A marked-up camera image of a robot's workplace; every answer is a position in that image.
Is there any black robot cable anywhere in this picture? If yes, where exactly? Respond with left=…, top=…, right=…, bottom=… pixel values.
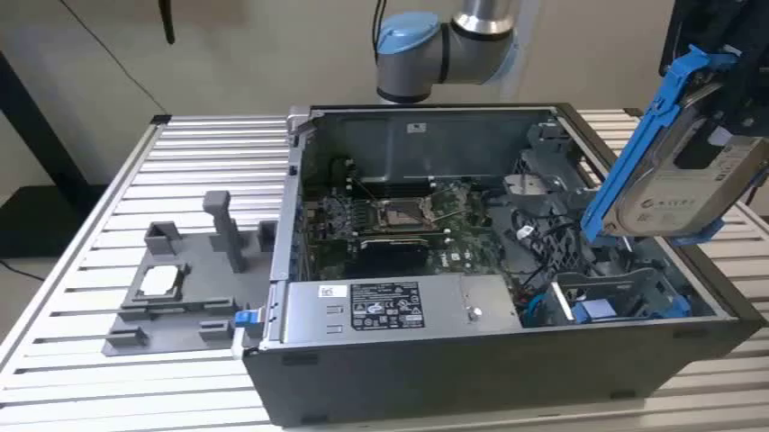
left=371, top=0, right=391, bottom=51

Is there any black open PC case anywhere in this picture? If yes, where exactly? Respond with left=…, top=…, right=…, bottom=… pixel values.
left=230, top=102, right=754, bottom=428

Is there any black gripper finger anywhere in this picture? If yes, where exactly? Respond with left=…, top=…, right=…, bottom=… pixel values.
left=672, top=56, right=769, bottom=171

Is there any silver power supply unit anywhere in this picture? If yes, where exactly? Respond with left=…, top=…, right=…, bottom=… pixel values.
left=280, top=274, right=523, bottom=350

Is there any grey parts rack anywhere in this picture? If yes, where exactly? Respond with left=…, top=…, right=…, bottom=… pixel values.
left=101, top=190, right=281, bottom=360

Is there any silver CPU chip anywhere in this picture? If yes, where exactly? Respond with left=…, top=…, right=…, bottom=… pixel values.
left=136, top=265, right=181, bottom=297

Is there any thin black wall wire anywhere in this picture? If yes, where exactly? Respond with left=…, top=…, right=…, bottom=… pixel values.
left=58, top=0, right=170, bottom=117

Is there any thin black floor cable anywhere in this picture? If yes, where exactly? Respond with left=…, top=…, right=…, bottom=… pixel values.
left=0, top=258, right=43, bottom=284

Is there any black stand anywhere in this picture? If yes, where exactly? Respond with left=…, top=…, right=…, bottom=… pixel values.
left=0, top=49, right=110, bottom=260

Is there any thick black hanging cable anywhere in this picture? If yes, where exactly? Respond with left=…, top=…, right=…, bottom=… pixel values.
left=156, top=0, right=176, bottom=45

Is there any blue wire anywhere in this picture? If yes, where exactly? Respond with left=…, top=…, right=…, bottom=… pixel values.
left=519, top=291, right=547, bottom=326

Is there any black wire with white tag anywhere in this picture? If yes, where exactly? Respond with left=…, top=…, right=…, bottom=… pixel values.
left=507, top=209, right=581, bottom=289

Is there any hard disk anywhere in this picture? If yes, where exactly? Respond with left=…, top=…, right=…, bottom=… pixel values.
left=579, top=43, right=769, bottom=248

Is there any black graphics card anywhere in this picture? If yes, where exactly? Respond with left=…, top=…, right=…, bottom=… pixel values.
left=356, top=236, right=431, bottom=276

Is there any grey plastic bracket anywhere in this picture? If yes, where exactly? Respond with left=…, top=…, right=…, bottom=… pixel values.
left=500, top=121, right=602, bottom=217

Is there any blue disk carrier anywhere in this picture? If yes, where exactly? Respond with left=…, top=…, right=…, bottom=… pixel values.
left=572, top=294, right=691, bottom=323

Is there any CPU socket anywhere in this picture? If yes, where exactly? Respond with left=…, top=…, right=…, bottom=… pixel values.
left=369, top=196, right=449, bottom=233

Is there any green motherboard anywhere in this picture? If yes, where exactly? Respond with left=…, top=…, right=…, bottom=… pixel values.
left=298, top=177, right=521, bottom=283

